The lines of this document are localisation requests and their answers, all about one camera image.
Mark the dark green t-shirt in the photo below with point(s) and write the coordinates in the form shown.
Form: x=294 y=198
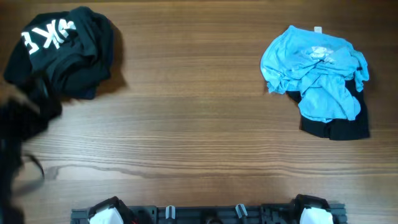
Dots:
x=19 y=67

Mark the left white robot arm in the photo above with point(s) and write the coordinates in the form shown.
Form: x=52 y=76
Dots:
x=26 y=110

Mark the light blue t-shirt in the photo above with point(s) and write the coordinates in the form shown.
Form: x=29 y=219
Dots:
x=317 y=66

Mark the black folded garment left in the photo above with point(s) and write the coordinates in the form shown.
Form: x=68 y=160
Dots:
x=75 y=52

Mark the black garment under blue shirt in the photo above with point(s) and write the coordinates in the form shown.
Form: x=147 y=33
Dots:
x=341 y=129

